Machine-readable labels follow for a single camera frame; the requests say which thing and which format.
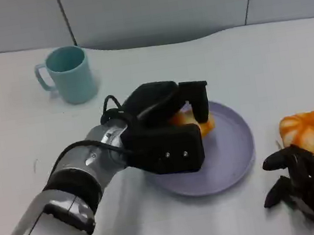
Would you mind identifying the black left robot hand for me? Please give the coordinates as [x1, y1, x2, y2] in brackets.
[118, 74, 213, 136]

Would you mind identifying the orange toy bread roll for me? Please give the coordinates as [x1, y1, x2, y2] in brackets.
[166, 105, 218, 143]

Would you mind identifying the pale green mug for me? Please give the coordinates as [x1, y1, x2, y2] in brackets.
[31, 42, 101, 110]

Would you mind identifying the lilac plate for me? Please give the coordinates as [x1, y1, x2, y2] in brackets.
[135, 94, 262, 204]

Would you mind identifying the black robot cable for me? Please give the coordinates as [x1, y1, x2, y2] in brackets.
[96, 91, 139, 134]
[49, 134, 130, 181]

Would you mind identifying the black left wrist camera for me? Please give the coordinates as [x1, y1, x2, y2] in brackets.
[118, 113, 208, 182]

